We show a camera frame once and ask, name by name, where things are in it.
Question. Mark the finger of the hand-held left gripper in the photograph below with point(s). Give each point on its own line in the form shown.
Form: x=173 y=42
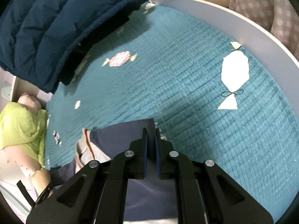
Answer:
x=45 y=194

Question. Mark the pink checkered koala cloth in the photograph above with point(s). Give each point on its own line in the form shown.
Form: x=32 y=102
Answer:
x=264 y=9

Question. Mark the grey and navy zip jacket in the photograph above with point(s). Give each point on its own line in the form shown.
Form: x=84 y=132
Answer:
x=116 y=137

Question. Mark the green quilt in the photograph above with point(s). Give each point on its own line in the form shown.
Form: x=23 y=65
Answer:
x=18 y=126

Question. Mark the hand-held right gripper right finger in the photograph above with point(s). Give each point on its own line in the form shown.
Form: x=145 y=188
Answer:
x=158 y=154

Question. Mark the white bed side rail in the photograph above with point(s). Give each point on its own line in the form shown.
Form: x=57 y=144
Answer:
x=233 y=16

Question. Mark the white headboard shelf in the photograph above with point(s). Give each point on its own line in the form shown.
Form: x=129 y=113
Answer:
x=25 y=86

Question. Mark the navy puffer jacket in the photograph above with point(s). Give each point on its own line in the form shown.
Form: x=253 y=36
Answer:
x=58 y=28

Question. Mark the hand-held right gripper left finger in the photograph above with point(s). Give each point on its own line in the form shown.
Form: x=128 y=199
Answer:
x=145 y=154

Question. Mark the black garment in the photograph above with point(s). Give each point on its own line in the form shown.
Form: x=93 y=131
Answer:
x=70 y=70

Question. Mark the pink quilt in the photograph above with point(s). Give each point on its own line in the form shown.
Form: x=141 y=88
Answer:
x=14 y=156

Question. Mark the teal quilted bed sheet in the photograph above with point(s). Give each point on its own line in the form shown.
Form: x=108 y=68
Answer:
x=186 y=86

